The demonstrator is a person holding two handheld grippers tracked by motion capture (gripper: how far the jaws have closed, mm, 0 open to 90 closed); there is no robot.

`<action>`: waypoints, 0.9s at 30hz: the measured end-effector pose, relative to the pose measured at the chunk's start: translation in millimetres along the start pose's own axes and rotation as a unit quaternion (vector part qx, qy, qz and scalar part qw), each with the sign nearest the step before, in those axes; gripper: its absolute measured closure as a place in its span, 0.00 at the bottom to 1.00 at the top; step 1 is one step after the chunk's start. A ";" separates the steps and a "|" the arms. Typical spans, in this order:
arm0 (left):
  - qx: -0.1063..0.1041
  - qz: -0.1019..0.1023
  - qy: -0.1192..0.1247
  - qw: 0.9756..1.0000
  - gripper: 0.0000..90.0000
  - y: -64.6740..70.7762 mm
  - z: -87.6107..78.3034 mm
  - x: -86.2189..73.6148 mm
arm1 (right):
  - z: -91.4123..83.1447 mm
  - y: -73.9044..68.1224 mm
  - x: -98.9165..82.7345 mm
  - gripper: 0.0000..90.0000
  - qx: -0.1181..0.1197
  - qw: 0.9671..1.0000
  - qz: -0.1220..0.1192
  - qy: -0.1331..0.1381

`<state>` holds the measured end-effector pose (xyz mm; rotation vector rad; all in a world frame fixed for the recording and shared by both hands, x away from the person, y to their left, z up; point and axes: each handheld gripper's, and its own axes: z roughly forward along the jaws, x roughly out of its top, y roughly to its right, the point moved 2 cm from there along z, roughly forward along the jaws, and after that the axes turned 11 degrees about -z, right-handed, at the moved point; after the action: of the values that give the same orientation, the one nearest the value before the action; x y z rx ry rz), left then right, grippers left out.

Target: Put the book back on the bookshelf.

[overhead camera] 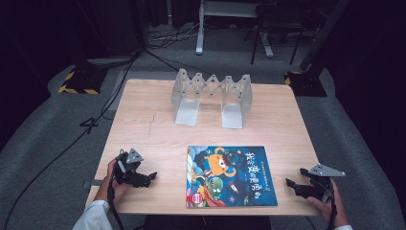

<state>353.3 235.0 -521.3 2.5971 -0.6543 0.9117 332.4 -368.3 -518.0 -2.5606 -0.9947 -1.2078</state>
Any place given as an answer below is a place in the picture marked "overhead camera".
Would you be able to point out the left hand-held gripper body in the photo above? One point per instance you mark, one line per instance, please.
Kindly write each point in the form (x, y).
(127, 171)

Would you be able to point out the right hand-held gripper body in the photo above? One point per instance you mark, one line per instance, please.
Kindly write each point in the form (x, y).
(320, 187)

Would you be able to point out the blue cartoon picture book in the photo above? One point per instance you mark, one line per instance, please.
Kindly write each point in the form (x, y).
(236, 185)

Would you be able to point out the white expandable book stand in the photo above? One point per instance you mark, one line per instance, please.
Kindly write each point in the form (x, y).
(186, 111)

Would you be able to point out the person's left hand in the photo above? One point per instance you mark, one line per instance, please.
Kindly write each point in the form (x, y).
(117, 192)

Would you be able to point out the person's right hand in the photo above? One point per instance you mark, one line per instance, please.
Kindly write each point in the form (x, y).
(336, 211)

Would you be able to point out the black base with hazard tape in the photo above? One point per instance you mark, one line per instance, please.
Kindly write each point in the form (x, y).
(306, 84)
(83, 80)

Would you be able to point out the dark slanted metal pole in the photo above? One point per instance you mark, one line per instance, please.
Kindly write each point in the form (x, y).
(322, 35)

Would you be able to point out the black chair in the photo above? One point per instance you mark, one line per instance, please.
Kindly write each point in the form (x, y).
(274, 19)

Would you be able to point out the white metal desk frame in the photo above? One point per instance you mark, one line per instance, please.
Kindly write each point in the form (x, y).
(200, 35)

